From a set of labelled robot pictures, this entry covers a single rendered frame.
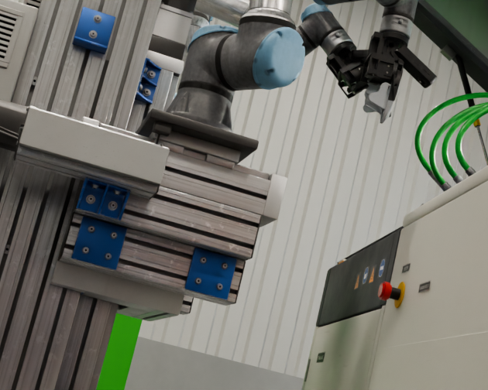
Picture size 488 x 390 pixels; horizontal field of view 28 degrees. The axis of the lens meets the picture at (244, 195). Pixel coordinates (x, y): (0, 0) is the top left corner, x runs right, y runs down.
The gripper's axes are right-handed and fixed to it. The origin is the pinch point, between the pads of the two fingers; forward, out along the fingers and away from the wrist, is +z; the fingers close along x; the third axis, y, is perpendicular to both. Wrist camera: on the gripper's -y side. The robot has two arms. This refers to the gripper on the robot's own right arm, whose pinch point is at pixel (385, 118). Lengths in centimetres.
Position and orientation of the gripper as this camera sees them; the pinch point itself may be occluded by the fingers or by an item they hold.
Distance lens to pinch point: 229.6
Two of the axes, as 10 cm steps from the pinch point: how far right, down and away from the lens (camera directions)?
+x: 1.3, -2.0, -9.7
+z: -2.3, 9.5, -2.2
